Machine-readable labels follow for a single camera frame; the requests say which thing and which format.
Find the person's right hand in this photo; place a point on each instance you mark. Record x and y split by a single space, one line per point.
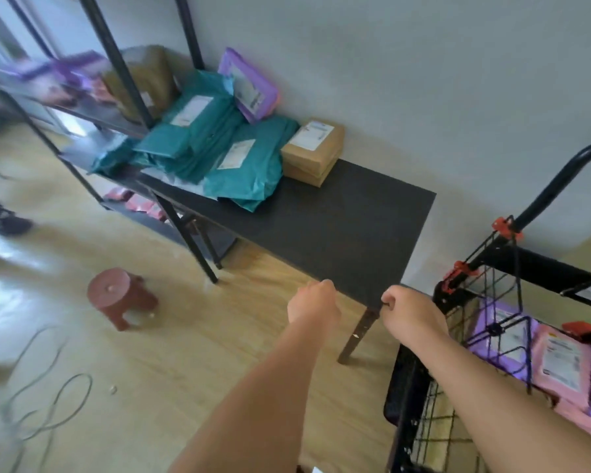
413 315

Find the person's left hand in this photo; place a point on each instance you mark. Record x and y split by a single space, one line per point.
315 305

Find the small brown cardboard box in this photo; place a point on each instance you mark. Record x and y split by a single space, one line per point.
310 157

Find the pink mailer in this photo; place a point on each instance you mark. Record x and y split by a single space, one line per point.
566 364
581 418

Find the plain teal package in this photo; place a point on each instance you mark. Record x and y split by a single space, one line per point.
192 157

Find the teal package long label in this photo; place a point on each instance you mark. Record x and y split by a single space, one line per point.
212 88

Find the bulky taped cardboard box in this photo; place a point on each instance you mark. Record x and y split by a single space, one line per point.
152 78

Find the person's left forearm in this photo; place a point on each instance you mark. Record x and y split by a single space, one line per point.
256 403

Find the person's right forearm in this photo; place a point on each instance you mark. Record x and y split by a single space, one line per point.
502 413

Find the black low metal table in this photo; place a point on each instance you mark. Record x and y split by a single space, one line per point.
349 221

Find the red-brown plastic stool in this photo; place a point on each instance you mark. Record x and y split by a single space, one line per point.
118 290

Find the black metal shelf rack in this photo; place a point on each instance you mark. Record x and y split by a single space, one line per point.
119 68

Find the dark patterned cloth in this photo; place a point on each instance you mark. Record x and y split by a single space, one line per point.
0 216

